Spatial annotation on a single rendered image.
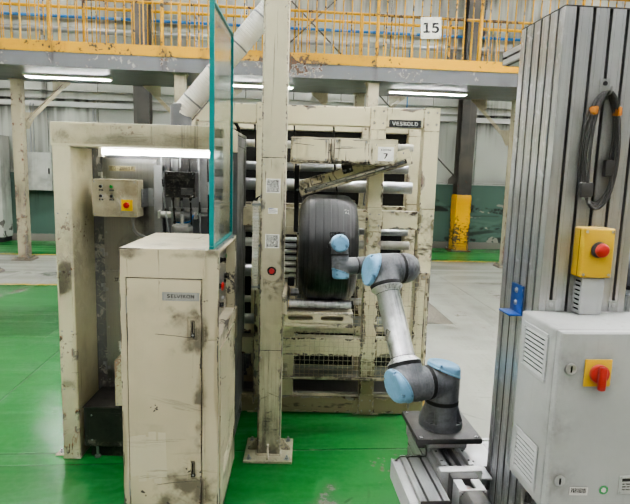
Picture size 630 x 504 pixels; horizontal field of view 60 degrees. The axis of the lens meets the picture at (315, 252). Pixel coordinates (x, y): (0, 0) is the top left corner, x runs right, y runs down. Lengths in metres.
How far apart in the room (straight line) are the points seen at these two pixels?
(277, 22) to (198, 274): 1.37
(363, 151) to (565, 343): 1.97
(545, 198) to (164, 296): 1.46
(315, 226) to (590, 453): 1.64
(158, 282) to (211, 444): 0.72
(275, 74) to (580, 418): 2.11
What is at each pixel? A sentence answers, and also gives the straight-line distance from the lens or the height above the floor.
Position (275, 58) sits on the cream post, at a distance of 2.93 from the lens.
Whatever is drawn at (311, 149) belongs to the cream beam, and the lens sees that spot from 3.13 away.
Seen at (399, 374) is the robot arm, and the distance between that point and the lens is 1.88.
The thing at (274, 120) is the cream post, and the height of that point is 1.84.
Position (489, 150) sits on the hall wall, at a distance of 12.76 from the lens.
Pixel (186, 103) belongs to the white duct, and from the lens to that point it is 3.24.
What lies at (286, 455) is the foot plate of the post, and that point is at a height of 0.04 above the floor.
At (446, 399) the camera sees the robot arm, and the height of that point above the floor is 0.83.
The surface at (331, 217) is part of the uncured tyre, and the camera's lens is 2.74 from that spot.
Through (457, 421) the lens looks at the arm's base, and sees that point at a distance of 2.05.
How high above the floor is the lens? 1.59
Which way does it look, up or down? 8 degrees down
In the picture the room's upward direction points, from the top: 2 degrees clockwise
